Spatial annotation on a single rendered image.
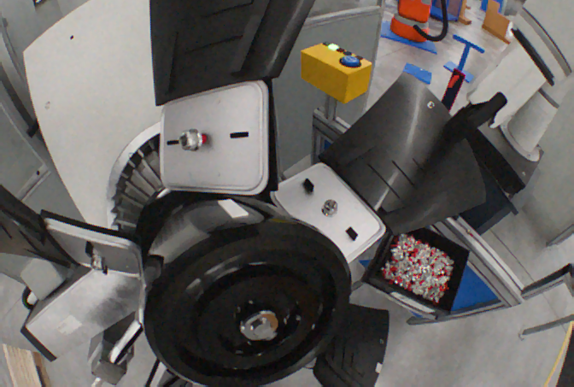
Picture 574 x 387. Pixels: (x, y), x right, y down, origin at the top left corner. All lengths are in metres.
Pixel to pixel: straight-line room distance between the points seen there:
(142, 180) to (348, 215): 0.19
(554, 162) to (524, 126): 1.43
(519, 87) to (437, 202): 0.15
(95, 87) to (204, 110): 0.28
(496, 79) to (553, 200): 2.15
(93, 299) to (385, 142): 0.39
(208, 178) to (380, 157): 0.16
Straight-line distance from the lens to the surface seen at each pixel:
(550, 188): 2.30
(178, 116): 0.17
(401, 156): 0.26
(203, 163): 0.15
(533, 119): 0.75
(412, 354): 1.53
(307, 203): 0.20
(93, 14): 0.47
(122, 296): 0.32
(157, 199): 0.20
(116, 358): 0.35
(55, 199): 1.05
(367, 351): 0.38
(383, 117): 0.29
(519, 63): 0.26
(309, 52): 0.64
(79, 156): 0.40
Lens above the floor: 1.35
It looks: 54 degrees down
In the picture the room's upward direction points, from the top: 4 degrees counter-clockwise
